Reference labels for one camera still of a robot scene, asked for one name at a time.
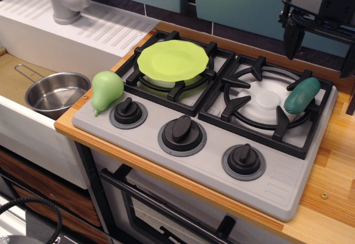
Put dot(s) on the black left burner grate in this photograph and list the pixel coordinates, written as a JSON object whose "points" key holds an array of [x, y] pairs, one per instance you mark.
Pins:
{"points": [[185, 96]]}

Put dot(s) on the dark green toy cucumber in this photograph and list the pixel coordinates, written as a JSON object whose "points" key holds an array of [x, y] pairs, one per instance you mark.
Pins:
{"points": [[302, 95]]}

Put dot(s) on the black right burner grate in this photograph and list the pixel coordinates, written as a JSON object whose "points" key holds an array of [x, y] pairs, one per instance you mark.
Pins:
{"points": [[248, 102]]}

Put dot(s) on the toy oven door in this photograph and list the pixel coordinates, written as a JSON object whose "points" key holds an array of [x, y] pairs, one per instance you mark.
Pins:
{"points": [[159, 213]]}

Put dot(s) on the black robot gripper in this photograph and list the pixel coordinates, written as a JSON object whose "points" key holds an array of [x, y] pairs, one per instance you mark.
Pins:
{"points": [[332, 19]]}

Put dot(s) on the black stove knob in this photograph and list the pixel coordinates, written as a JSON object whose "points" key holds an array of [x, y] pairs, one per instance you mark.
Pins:
{"points": [[182, 137], [128, 114], [243, 162]]}

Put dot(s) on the black left stove knob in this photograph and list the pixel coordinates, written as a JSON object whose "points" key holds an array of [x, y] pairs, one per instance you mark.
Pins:
{"points": [[128, 114]]}

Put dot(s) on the black right stove knob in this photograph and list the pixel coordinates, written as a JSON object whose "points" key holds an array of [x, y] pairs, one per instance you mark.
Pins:
{"points": [[243, 162]]}

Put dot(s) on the lime green plastic plate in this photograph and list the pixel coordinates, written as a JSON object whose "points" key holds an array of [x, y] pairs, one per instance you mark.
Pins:
{"points": [[172, 61]]}

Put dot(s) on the black burner grate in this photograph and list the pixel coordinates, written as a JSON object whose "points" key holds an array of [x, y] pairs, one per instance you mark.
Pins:
{"points": [[185, 96], [248, 102]]}

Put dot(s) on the black middle stove knob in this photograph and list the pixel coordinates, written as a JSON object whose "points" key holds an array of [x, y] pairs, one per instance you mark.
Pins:
{"points": [[182, 137]]}

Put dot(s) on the wooden drawer front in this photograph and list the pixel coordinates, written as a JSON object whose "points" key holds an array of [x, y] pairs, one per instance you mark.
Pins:
{"points": [[71, 197]]}

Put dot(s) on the grey toy stove top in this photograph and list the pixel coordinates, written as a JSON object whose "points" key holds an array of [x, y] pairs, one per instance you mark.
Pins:
{"points": [[277, 192]]}

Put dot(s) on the small steel saucepan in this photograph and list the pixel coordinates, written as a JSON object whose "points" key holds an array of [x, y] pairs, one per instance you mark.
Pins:
{"points": [[53, 95]]}

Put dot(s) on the white toy sink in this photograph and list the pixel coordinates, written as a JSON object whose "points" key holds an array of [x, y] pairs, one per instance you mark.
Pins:
{"points": [[30, 36]]}

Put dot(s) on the light green toy pear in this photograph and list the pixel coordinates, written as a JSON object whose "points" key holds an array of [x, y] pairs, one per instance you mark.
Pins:
{"points": [[107, 87]]}

